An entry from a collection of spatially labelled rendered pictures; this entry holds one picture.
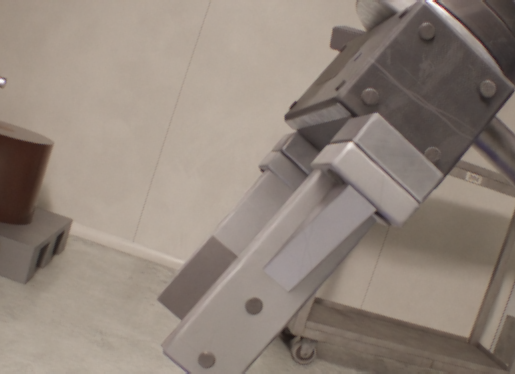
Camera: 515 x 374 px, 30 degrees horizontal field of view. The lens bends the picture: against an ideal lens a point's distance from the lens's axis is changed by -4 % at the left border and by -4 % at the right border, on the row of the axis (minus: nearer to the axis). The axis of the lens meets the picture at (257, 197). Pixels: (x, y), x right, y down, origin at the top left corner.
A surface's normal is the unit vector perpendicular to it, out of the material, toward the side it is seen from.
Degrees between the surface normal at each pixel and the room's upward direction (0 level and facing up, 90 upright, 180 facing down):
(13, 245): 90
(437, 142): 83
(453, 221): 90
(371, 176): 83
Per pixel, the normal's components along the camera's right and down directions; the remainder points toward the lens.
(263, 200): 0.11, 0.03
